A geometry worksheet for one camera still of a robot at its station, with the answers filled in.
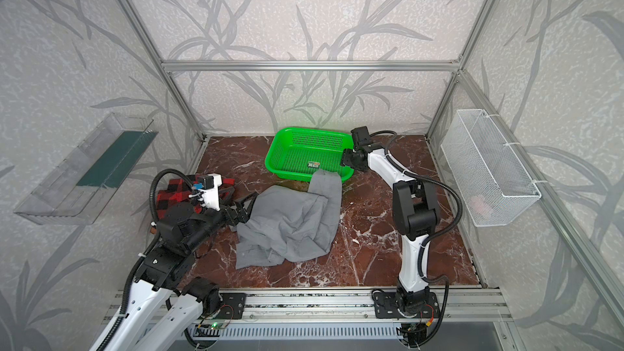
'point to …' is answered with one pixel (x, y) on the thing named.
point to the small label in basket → (313, 164)
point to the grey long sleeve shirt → (286, 223)
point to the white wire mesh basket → (495, 187)
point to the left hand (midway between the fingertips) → (249, 186)
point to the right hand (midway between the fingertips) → (349, 154)
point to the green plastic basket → (296, 153)
